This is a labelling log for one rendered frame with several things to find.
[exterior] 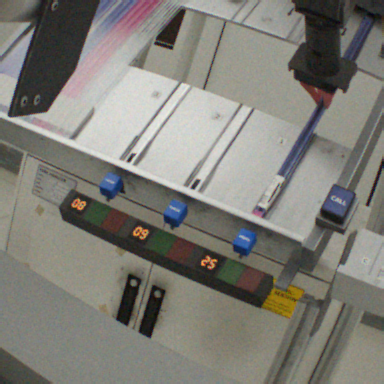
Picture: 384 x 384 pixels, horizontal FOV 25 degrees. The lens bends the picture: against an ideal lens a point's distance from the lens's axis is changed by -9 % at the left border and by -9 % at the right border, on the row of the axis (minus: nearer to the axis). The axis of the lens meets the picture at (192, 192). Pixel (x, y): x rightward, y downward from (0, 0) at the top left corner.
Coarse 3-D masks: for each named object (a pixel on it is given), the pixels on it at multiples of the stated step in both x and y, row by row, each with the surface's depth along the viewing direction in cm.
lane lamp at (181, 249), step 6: (180, 240) 132; (186, 240) 131; (174, 246) 131; (180, 246) 131; (186, 246) 131; (192, 246) 131; (168, 252) 131; (174, 252) 131; (180, 252) 130; (186, 252) 130; (174, 258) 130; (180, 258) 130; (186, 258) 130
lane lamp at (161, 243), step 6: (156, 234) 133; (162, 234) 132; (168, 234) 132; (156, 240) 132; (162, 240) 132; (168, 240) 132; (174, 240) 132; (150, 246) 131; (156, 246) 131; (162, 246) 131; (168, 246) 131; (162, 252) 131
